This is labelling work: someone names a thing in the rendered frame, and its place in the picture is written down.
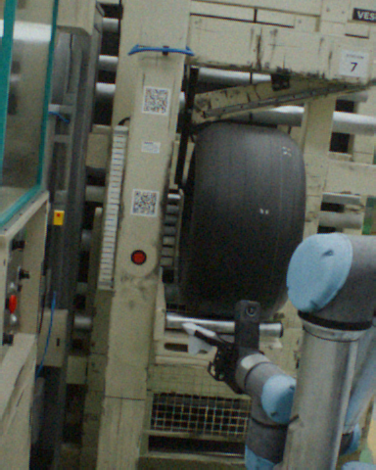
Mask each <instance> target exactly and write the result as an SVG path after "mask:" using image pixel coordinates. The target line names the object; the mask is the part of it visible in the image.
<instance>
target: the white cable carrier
mask: <svg viewBox="0 0 376 470"><path fill-rule="evenodd" d="M115 130H120V131H129V130H127V125H124V126H122V125H116V126H115ZM114 141H115V142H114V148H113V160H112V161H111V170H110V179H109V180H110V181H109V186H110V187H109V190H108V191H109V193H108V200H107V209H106V220H105V232H104V243H103V246H104V247H103V253H102V263H101V274H100V281H109V283H115V279H113V277H112V270H114V258H115V248H116V237H117V228H118V211H121V206H120V205H119V196H120V186H121V178H122V167H123V165H122V164H123V157H124V154H123V153H124V146H125V145H126V144H124V141H126V135H119V134H115V138H114Z"/></svg>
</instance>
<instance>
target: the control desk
mask: <svg viewBox="0 0 376 470"><path fill-rule="evenodd" d="M48 199H49V191H47V190H41V189H40V190H39V191H38V192H37V193H36V194H35V195H34V196H33V198H32V199H30V200H29V201H28V202H27V203H26V204H25V205H24V206H23V207H22V208H20V209H19V210H18V212H17V213H16V214H15V215H14V216H13V217H12V218H10V219H9V220H8V221H7V222H6V223H5V224H4V225H3V226H1V228H0V470H29V449H30V437H31V426H32V415H33V412H32V403H33V391H34V378H35V367H36V354H37V342H38V337H37V335H36V334H35V333H37V331H38V319H39V308H40V296H41V283H42V270H43V260H44V247H45V234H46V222H47V210H48Z"/></svg>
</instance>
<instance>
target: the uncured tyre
mask: <svg viewBox="0 0 376 470"><path fill-rule="evenodd" d="M227 133H229V134H227ZM232 134H239V135H232ZM242 135H247V136H242ZM250 136H252V137H250ZM282 146H285V147H288V148H290V149H292V158H290V157H287V155H283V153H282ZM259 207H270V215H269V217H268V216H259ZM305 216H306V169H305V162H304V157H303V153H302V150H301V148H300V147H299V146H298V144H297V143H295V142H294V141H293V138H292V137H291V136H290V135H289V134H288V133H287V132H284V131H282V130H278V129H275V128H266V127H265V126H257V125H247V124H240V123H230V122H217V123H212V124H211V125H210V126H207V127H206V128H205V129H203V131H202V132H200V133H199V134H198V136H197V140H196V143H194V147H193V151H192V154H191V158H190V163H189V168H188V175H187V181H186V189H185V197H184V206H183V215H182V224H180V236H179V250H178V289H179V300H180V301H182V302H183V303H184V304H185V305H186V306H187V307H188V309H189V310H190V311H191V313H194V314H198V315H207V316H218V317H229V318H234V314H235V304H237V303H239V302H241V301H243V300H244V301H250V302H256V303H259V304H260V320H267V319H269V318H270V317H271V316H273V315H274V314H275V313H277V311H278V310H279V309H280V308H283V307H284V305H285V304H286V303H287V301H288V299H289V295H288V291H289V288H288V287H287V274H288V267H289V263H290V260H291V258H292V256H293V255H294V252H295V251H296V249H297V247H298V246H299V245H300V244H301V243H302V242H303V236H304V228H305Z"/></svg>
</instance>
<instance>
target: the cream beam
mask: <svg viewBox="0 0 376 470"><path fill-rule="evenodd" d="M186 46H187V47H189V48H190V49H191V50H192V52H193V53H194V54H195V55H194V56H193V57H192V56H189V55H186V54H185V59H184V65H185V63H186V62H190V63H199V65H205V67H207V68H216V69H224V70H233V71H249V72H258V73H266V74H271V73H279V75H287V76H291V77H294V78H302V79H311V80H320V81H329V82H332V83H337V84H346V85H353V86H358V85H371V82H372V76H373V74H372V71H373V64H374V57H375V51H376V41H373V40H370V39H362V38H354V37H346V36H338V35H333V34H330V33H323V32H314V31H306V30H298V29H290V28H283V27H282V26H274V25H266V24H257V23H241V22H234V21H226V20H218V19H209V18H201V16H192V15H191V16H190V18H189V23H188V32H187V40H186ZM343 49H347V50H355V52H362V53H369V57H368V64H367V70H366V77H365V78H363V77H355V76H354V75H347V74H339V69H340V63H341V56H342V50H343Z"/></svg>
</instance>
